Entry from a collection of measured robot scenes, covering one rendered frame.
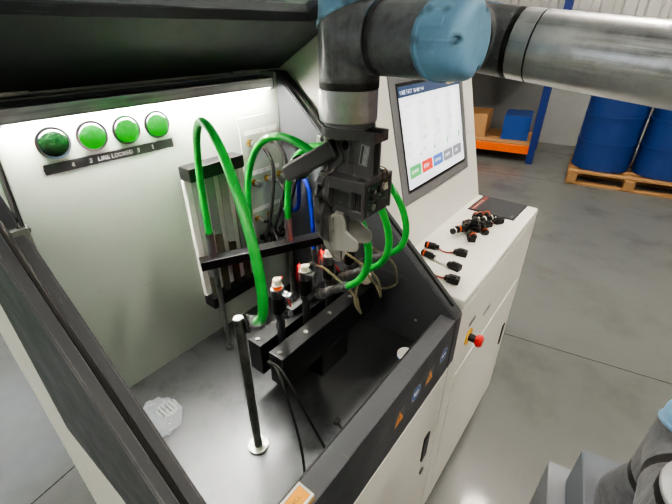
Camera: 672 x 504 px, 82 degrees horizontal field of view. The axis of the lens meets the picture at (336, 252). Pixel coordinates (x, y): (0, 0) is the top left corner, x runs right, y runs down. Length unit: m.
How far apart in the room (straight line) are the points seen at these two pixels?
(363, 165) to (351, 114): 0.06
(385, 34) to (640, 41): 0.24
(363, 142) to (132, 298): 0.62
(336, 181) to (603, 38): 0.31
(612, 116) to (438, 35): 4.82
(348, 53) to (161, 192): 0.54
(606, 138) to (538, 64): 4.74
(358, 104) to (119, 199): 0.53
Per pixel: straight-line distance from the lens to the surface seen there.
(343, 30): 0.48
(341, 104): 0.49
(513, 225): 1.40
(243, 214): 0.50
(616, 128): 5.23
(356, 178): 0.52
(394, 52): 0.44
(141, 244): 0.90
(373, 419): 0.74
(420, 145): 1.18
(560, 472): 0.96
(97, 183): 0.83
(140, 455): 0.58
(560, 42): 0.51
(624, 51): 0.50
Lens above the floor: 1.54
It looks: 30 degrees down
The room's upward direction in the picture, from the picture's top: straight up
